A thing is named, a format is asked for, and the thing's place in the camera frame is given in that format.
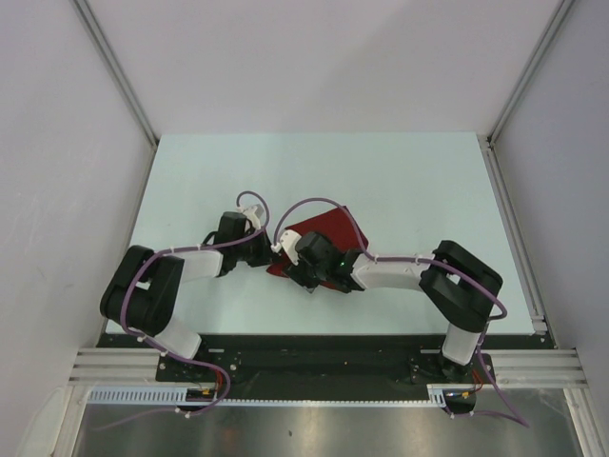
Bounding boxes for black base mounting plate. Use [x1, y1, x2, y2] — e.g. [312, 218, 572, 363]
[97, 332, 558, 401]

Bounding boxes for dark red cloth napkin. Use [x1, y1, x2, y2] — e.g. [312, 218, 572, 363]
[266, 207, 368, 279]

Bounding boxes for right aluminium table rail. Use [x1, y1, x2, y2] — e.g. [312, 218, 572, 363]
[478, 135, 551, 335]

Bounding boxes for purple cable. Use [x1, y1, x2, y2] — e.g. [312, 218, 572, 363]
[89, 190, 271, 432]
[274, 197, 530, 427]

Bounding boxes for right aluminium frame post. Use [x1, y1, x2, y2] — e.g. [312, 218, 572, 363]
[486, 0, 579, 148]

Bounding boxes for aluminium frame post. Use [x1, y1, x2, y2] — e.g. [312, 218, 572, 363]
[486, 0, 579, 148]
[69, 0, 160, 150]

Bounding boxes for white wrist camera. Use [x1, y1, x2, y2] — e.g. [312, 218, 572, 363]
[271, 229, 302, 266]
[237, 204, 265, 230]

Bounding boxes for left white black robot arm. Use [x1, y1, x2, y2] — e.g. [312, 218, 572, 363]
[100, 204, 273, 381]

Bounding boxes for front aluminium extrusion rail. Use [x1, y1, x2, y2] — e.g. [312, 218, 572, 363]
[69, 347, 163, 385]

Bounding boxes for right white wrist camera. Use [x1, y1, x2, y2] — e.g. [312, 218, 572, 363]
[271, 229, 302, 266]

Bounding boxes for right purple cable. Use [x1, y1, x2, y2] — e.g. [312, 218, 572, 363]
[274, 197, 530, 427]

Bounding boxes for left aluminium frame post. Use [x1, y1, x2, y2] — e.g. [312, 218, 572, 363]
[69, 0, 160, 150]

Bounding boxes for left white cable duct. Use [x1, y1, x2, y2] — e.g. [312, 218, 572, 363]
[85, 386, 220, 406]

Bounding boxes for right white cable duct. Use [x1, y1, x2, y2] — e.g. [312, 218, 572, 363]
[426, 384, 480, 407]

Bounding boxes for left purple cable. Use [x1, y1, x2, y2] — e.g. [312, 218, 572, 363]
[89, 190, 271, 432]

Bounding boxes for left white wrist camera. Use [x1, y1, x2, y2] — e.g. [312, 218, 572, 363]
[237, 204, 265, 230]

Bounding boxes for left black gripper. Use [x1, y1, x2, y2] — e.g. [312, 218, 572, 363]
[233, 226, 282, 268]

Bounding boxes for white cable duct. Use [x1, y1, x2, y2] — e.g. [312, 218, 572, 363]
[85, 386, 220, 406]
[426, 384, 480, 407]

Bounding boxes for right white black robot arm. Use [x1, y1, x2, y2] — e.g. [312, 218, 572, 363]
[273, 229, 503, 382]

